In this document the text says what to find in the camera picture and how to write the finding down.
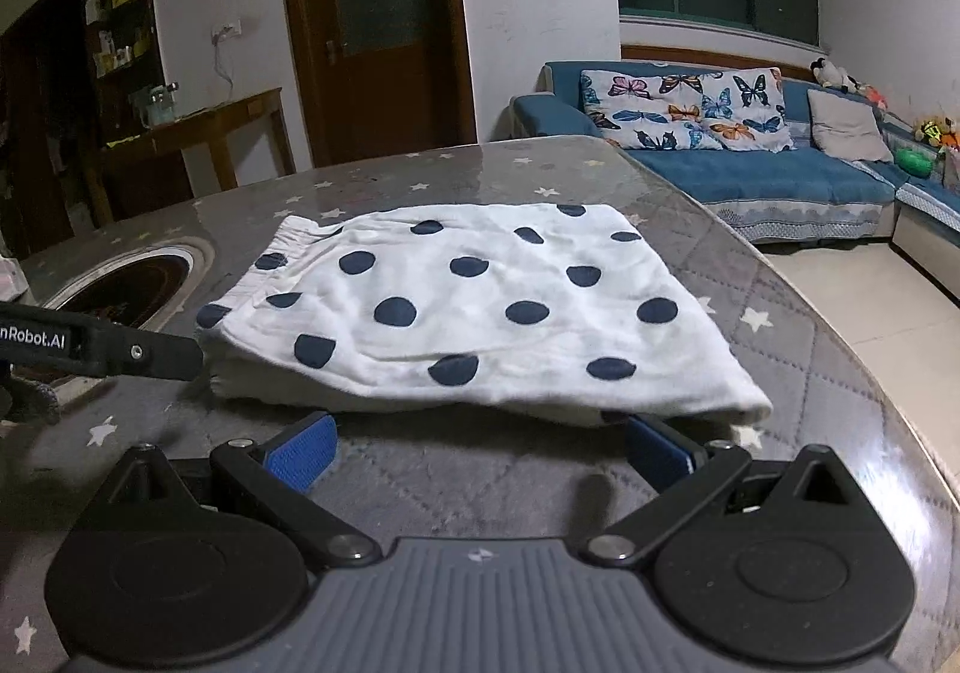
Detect white navy polka dot pants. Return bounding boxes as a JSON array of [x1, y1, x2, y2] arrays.
[[195, 202, 774, 429]]

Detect grey star quilted table cover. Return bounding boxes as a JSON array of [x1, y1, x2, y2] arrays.
[[0, 134, 960, 673]]

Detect bottles on cabinet shelves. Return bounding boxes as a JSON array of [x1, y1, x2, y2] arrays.
[[82, 0, 155, 76]]

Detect grey plain pillow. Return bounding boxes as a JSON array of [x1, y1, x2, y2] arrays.
[[807, 89, 896, 165]]

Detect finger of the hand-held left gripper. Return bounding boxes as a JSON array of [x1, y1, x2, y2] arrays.
[[81, 319, 206, 383]]

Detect blue sofa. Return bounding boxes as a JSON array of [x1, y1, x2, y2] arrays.
[[511, 59, 960, 304]]

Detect yellow green plush toy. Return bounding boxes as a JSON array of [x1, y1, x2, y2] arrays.
[[912, 114, 960, 151]]

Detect round built-in table hob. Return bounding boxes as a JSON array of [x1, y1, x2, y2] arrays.
[[36, 238, 216, 335]]

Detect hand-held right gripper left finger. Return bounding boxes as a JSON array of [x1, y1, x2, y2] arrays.
[[75, 410, 384, 569]]

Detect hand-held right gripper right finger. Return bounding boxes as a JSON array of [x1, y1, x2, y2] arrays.
[[586, 414, 893, 567]]

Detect wooden side table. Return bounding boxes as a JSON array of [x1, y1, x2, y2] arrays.
[[82, 88, 298, 226]]

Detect dark wooden shelf cabinet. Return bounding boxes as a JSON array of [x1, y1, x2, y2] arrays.
[[0, 0, 170, 263]]

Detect black white plush toy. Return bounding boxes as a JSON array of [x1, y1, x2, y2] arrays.
[[810, 56, 863, 91]]

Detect brown wooden door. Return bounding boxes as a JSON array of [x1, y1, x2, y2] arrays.
[[276, 0, 479, 169]]

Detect butterfly print pillow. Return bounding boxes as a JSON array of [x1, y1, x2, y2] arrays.
[[580, 67, 798, 154]]

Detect clear glass jar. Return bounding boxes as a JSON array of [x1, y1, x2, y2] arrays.
[[135, 83, 182, 129]]

